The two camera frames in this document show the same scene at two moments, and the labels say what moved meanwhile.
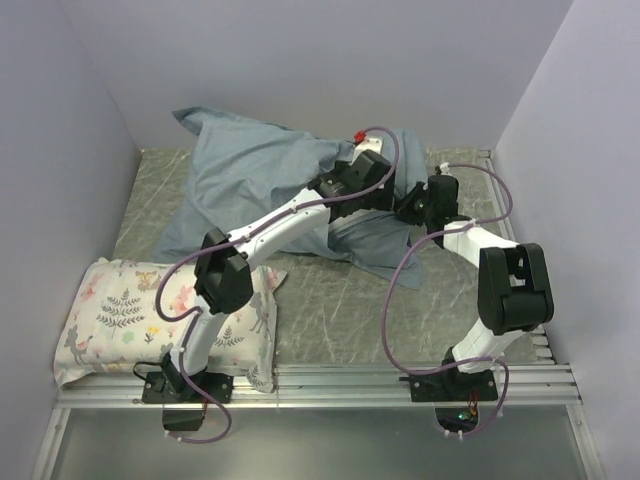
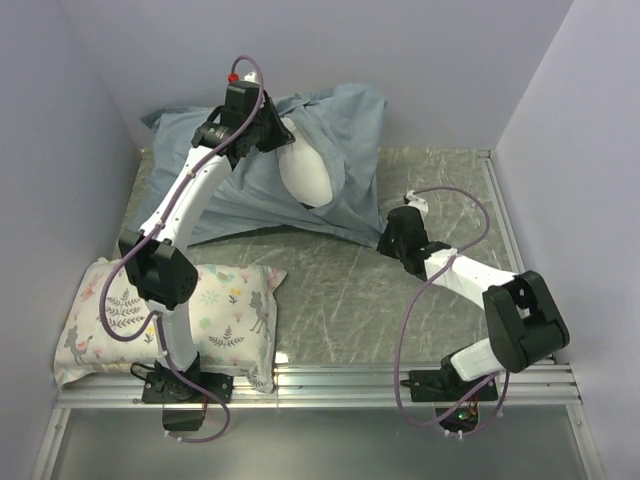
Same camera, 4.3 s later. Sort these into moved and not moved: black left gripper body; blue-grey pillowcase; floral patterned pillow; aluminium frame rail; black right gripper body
Moved: blue-grey pillowcase; black right gripper body; black left gripper body
Not moved: floral patterned pillow; aluminium frame rail
